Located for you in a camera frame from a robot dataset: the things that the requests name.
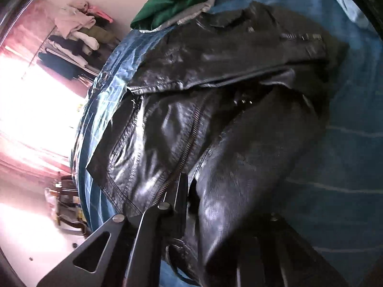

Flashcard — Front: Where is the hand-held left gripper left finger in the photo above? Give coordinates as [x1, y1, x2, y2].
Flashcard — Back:
[36, 173, 190, 287]

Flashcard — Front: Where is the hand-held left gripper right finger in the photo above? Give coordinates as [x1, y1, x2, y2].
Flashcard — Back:
[236, 213, 350, 287]

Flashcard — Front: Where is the black leather jacket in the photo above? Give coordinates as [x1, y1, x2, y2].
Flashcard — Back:
[86, 1, 350, 287]

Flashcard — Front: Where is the rack of hanging clothes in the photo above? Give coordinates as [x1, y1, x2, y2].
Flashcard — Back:
[36, 1, 121, 82]

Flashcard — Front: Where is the blue bed sheet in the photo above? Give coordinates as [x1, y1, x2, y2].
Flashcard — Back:
[70, 0, 383, 287]

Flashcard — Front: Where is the wooden chair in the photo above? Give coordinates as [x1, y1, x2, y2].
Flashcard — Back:
[45, 173, 92, 237]

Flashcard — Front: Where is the grey cloth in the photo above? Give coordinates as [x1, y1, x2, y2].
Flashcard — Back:
[162, 1, 215, 29]

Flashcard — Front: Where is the green jacket with striped cuffs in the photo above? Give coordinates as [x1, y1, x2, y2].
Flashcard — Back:
[131, 0, 222, 31]

